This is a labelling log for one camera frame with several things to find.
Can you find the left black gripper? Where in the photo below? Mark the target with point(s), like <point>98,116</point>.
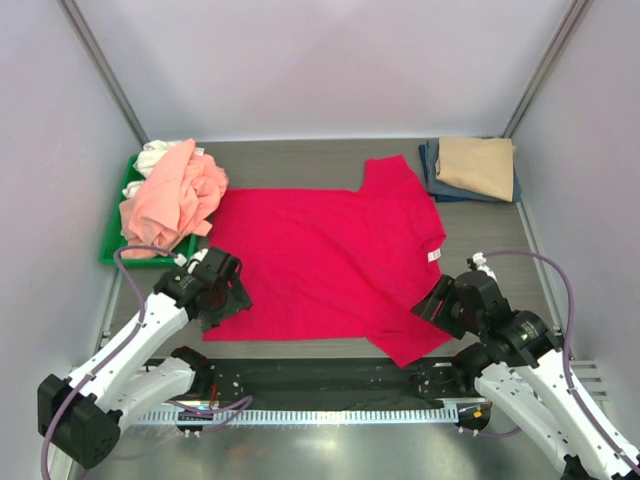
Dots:
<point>237,300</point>

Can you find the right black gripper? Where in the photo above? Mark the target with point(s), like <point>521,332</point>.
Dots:
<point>441,291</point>

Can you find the magenta t shirt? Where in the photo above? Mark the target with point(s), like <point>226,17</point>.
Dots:
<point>330,263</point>

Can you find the green plastic bin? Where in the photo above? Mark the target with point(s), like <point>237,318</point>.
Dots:
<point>113,238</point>

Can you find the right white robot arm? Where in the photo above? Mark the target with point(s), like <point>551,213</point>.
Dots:
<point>519,365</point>

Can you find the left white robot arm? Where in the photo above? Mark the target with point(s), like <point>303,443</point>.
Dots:
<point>84,414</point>

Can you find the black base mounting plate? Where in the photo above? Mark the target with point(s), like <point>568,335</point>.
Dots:
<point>331,384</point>

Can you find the folded blue t shirt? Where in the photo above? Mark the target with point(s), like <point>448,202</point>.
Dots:
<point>429,154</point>

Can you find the salmon pink t shirt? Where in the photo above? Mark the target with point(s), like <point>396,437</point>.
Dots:
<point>185,187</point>

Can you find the folded beige t shirt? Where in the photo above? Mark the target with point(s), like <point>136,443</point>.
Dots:
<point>482,166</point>

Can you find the white t shirt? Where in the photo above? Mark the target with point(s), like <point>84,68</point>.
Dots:
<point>147,159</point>

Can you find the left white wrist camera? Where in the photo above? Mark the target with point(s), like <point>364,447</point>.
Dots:
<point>189,263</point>

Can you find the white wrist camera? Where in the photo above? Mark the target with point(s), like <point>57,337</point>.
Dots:
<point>478,262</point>
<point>189,263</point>

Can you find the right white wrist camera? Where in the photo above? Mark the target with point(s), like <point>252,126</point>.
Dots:
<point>478,262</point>

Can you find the white slotted cable duct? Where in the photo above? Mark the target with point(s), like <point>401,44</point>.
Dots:
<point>172,415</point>

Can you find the right aluminium frame post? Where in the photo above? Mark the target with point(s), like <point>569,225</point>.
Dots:
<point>561,38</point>

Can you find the aluminium frame post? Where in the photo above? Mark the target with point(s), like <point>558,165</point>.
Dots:
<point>561,38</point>
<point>83,31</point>

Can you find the left aluminium frame post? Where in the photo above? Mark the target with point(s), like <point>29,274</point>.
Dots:
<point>83,31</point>

